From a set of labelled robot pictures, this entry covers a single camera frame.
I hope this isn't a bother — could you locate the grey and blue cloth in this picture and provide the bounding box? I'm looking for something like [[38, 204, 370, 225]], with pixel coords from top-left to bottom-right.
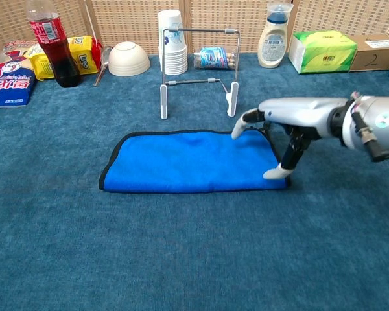
[[98, 126, 292, 194]]

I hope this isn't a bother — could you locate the small blue packet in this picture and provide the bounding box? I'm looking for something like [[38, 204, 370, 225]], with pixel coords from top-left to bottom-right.
[[193, 46, 239, 71]]

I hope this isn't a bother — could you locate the stack of white paper cups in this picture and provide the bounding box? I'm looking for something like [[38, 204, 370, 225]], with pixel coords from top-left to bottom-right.
[[158, 9, 189, 76]]

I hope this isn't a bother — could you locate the metal rack with white feet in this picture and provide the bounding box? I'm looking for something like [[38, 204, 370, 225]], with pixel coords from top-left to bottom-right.
[[159, 27, 241, 121]]

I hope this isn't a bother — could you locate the cola bottle with red label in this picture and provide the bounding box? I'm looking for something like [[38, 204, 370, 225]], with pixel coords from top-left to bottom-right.
[[25, 0, 82, 89]]

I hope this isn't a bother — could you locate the brown cardboard box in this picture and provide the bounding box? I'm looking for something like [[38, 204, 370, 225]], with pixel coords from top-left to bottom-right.
[[349, 33, 389, 73]]

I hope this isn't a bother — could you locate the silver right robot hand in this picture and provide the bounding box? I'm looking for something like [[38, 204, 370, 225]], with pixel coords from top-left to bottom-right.
[[230, 97, 348, 180]]

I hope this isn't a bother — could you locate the red white blue snack bag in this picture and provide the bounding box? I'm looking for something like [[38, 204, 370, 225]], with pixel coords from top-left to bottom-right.
[[0, 40, 40, 109]]

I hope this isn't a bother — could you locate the cream upturned bowl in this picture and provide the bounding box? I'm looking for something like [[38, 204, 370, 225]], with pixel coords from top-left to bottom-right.
[[108, 41, 152, 78]]

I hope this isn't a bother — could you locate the woven bamboo folding screen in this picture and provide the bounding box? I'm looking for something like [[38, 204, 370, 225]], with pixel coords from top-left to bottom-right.
[[0, 0, 389, 56]]

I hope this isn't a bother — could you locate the yellow Lipo snack bag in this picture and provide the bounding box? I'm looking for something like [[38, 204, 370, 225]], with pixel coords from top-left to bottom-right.
[[23, 35, 104, 82]]

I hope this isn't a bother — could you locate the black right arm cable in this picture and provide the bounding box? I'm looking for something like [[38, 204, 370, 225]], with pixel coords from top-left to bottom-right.
[[350, 109, 389, 163]]

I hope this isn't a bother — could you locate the green tissue box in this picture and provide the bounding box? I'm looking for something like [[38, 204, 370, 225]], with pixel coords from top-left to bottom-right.
[[287, 30, 358, 75]]

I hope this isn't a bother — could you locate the metal spoon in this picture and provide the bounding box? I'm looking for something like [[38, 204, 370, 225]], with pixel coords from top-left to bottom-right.
[[93, 45, 113, 87]]

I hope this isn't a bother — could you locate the blue carpet table cover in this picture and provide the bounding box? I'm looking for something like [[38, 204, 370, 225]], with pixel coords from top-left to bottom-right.
[[0, 52, 389, 311]]

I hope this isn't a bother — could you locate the white lotion jar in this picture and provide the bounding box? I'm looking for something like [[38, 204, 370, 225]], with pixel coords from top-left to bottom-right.
[[257, 1, 294, 69]]

